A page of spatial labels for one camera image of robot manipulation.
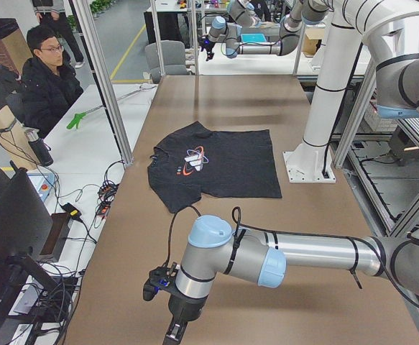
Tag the grey office chair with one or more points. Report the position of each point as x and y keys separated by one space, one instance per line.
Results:
x=173 y=55

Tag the blue teach pendant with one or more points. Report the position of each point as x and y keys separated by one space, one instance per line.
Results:
x=43 y=183

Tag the aluminium frame post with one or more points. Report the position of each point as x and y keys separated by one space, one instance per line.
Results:
x=86 y=27

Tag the black computer monitor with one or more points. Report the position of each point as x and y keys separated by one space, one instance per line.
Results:
x=24 y=227

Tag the black thermos bottle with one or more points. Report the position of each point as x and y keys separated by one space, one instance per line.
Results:
x=38 y=147

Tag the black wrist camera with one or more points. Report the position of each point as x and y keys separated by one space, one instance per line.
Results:
x=160 y=278

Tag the orange grey usb hub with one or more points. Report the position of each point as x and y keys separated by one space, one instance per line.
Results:
x=102 y=209
x=107 y=189

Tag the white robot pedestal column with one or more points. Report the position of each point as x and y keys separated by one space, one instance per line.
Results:
x=311 y=161

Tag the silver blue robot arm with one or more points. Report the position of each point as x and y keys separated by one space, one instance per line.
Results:
x=247 y=34
x=390 y=30

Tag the seated man in black jacket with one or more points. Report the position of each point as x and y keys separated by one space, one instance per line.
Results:
x=50 y=83

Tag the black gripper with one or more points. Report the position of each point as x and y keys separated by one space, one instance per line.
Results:
x=210 y=47
x=182 y=307

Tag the black printed t-shirt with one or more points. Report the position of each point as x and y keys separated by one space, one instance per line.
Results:
x=194 y=161

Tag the black power adapter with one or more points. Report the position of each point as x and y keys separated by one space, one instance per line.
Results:
x=72 y=210

